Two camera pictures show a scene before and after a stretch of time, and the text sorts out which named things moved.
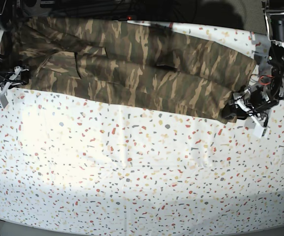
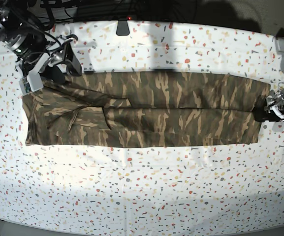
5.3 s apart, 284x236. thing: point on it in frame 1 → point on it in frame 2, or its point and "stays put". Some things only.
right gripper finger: [261, 130] → [273, 114]
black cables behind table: [139, 10] stays put
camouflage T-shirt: [157, 64] → [142, 109]
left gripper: [17, 77] → [54, 50]
